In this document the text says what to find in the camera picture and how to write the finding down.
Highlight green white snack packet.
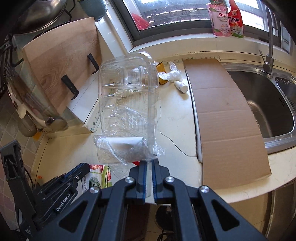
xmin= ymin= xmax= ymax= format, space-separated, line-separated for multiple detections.
xmin=81 ymin=164 xmax=112 ymax=193

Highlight clear plastic clamshell container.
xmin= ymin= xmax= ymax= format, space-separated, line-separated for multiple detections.
xmin=93 ymin=52 xmax=164 ymax=165

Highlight small white bottle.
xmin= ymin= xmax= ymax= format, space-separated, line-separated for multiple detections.
xmin=174 ymin=81 xmax=189 ymax=93

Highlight clear plastic bag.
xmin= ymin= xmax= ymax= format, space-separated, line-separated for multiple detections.
xmin=167 ymin=61 xmax=181 ymax=82

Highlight steel kitchen faucet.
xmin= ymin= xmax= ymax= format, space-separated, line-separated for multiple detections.
xmin=259 ymin=6 xmax=278 ymax=75

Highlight brown cardboard sheet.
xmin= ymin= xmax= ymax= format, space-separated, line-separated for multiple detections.
xmin=184 ymin=59 xmax=271 ymax=189

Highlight wooden cutting board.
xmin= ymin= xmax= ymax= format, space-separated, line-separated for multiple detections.
xmin=22 ymin=18 xmax=102 ymax=114

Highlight yellow snack wrapper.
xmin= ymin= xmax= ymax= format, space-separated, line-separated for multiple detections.
xmin=156 ymin=62 xmax=169 ymax=85

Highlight stainless steel sink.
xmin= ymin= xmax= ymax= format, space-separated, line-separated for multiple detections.
xmin=222 ymin=63 xmax=295 ymax=154

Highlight steel pot lid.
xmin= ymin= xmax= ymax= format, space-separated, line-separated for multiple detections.
xmin=12 ymin=0 xmax=67 ymax=35

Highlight red spray bottle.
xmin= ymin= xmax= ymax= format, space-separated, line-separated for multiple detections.
xmin=228 ymin=0 xmax=244 ymax=39

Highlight pink detergent refill pouch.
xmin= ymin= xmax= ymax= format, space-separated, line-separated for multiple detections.
xmin=207 ymin=0 xmax=231 ymax=37

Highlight black cable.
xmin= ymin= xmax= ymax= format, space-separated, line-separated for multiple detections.
xmin=159 ymin=131 xmax=200 ymax=158

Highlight black window frame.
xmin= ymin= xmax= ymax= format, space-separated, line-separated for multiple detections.
xmin=110 ymin=1 xmax=268 ymax=46

